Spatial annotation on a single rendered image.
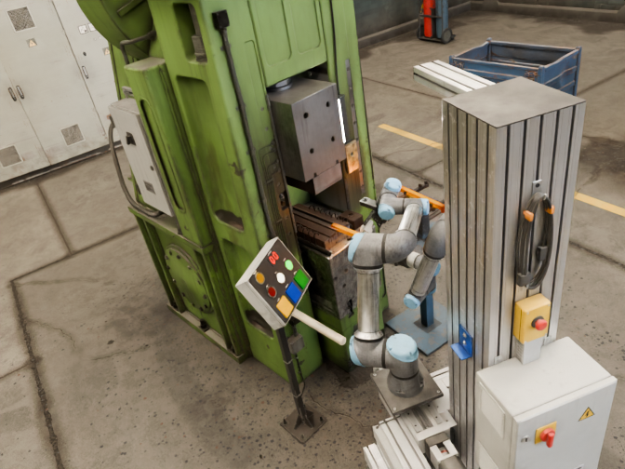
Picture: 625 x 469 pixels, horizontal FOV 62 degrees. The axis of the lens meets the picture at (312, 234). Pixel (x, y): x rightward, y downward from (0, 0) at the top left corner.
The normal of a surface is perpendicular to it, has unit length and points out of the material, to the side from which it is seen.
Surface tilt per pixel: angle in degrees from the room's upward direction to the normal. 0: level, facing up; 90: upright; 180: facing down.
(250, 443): 0
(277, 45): 90
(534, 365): 0
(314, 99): 90
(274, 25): 90
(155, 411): 0
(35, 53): 90
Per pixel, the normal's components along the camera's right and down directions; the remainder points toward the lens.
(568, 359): -0.16, -0.82
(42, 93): 0.58, 0.36
